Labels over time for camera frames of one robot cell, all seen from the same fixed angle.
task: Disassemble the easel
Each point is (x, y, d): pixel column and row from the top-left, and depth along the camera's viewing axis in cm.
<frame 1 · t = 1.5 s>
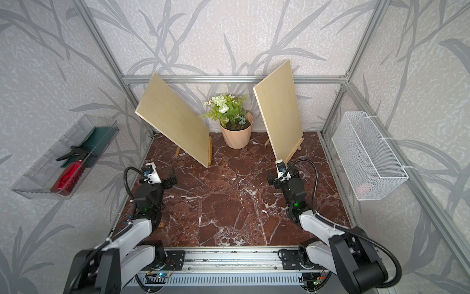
left hand: (163, 167, 83), fingers open
right hand: (280, 164, 84), fingers open
left wooden board: (161, 108, 88), point 34 cm above the table
left wooden easel: (210, 151, 107), point 5 cm above the table
pink flower pot: (237, 138, 104), point 12 cm above the table
green artificial plant: (227, 108, 93), point 30 cm above the table

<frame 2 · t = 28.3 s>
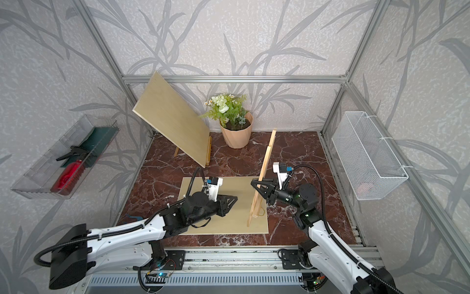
left hand: (236, 200, 73), fingers open
right hand: (252, 183, 67), fingers closed
right wooden board: (248, 215, 71), point 17 cm above the table
the other named things where they were.

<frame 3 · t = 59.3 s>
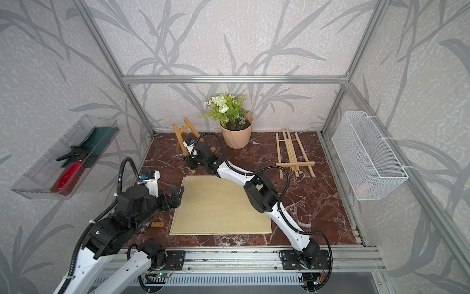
left hand: (175, 190, 69), fingers open
right hand: (184, 155, 94), fingers closed
left wooden board: (213, 205, 90), on the table
left wooden easel: (180, 143, 90), point 21 cm above the table
right wooden easel: (291, 154, 110), point 2 cm above the table
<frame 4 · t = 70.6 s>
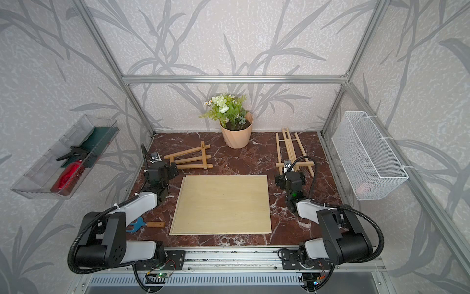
left hand: (162, 164, 90), fingers open
right hand: (288, 169, 92), fingers open
left wooden easel: (203, 146, 110), point 5 cm above the table
